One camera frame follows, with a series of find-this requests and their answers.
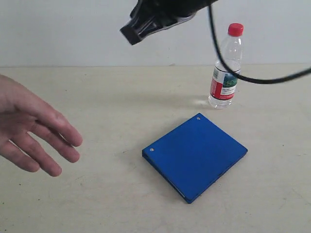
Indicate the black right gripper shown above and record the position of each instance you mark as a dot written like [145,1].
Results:
[164,14]

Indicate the clear plastic water bottle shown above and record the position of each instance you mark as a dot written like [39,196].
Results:
[223,83]

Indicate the blue paper notebook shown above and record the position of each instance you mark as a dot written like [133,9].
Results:
[193,156]

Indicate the person's bare hand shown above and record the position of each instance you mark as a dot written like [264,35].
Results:
[24,115]

